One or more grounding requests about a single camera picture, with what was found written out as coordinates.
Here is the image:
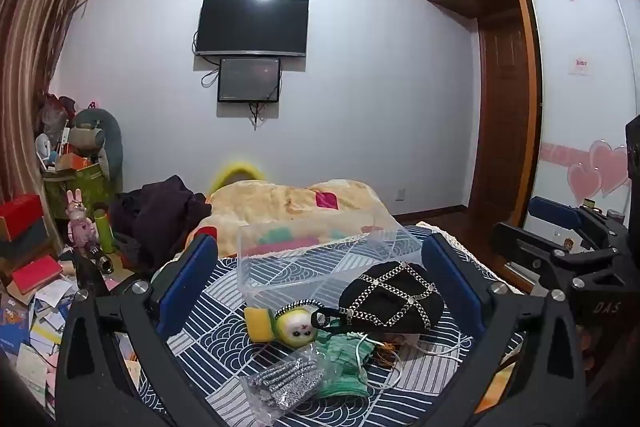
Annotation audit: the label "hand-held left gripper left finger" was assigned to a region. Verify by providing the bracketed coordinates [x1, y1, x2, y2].
[54, 234, 227, 427]

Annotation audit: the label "yellow green sponge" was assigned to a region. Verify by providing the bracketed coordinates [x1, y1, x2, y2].
[243, 305, 279, 343]

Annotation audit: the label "pink bunny figure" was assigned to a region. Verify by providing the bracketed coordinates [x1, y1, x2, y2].
[65, 189, 96, 249]

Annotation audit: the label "grey plush toy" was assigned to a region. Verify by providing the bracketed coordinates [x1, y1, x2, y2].
[67, 107, 125, 181]

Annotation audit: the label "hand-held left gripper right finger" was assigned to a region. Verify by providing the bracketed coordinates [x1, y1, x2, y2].
[421, 232, 588, 427]

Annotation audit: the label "brown striped curtain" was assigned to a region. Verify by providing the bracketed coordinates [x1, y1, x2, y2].
[0, 0, 99, 210]

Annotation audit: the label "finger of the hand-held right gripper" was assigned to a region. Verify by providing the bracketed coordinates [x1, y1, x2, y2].
[529, 196, 626, 254]
[491, 221, 621, 299]

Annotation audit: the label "wooden wardrobe with heart doors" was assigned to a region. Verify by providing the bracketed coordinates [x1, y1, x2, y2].
[419, 0, 640, 300]

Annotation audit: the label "green bottle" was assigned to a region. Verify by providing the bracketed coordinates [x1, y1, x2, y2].
[94, 202, 116, 254]

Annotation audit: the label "wall-mounted black television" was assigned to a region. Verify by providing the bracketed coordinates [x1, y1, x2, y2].
[194, 0, 310, 58]

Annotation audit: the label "brown wooden door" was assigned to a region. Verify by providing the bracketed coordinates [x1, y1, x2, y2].
[471, 13, 540, 214]

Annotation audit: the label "red box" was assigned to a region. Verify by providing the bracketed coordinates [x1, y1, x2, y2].
[0, 194, 44, 241]

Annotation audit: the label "dark clothing pile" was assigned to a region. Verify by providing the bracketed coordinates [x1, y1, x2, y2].
[107, 175, 214, 269]

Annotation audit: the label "green face mask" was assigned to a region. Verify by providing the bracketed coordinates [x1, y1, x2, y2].
[314, 331, 382, 401]

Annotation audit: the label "black bag with studded straps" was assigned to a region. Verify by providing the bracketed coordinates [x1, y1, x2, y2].
[339, 260, 447, 339]

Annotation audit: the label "red book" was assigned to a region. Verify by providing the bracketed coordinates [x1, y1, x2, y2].
[12, 254, 64, 293]

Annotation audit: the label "black monitor cable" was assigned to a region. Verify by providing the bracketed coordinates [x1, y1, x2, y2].
[249, 101, 269, 129]

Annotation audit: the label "white cord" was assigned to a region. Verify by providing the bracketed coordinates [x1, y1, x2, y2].
[356, 331, 475, 394]

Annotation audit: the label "clear plastic storage box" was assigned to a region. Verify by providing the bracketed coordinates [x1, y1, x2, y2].
[236, 223, 426, 309]

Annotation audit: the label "yellow pillow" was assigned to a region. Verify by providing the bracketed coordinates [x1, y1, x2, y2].
[209, 158, 267, 194]

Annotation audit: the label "green storage box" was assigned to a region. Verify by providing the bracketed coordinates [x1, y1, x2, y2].
[42, 161, 119, 221]

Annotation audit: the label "bagged steel wool scrubbers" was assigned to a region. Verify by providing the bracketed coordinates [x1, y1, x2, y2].
[240, 341, 327, 424]

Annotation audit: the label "small black wall monitor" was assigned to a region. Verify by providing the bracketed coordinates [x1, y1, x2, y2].
[216, 56, 282, 104]

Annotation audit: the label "black flashlight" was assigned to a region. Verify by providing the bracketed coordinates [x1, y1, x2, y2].
[82, 240, 115, 276]

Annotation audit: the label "yellow plush keychain toy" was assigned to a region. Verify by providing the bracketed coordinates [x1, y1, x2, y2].
[272, 298, 352, 349]

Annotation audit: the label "yellow printed blanket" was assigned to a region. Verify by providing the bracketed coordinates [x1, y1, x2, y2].
[186, 179, 402, 259]

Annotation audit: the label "pile of papers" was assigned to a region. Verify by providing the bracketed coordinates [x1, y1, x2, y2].
[0, 247, 138, 415]

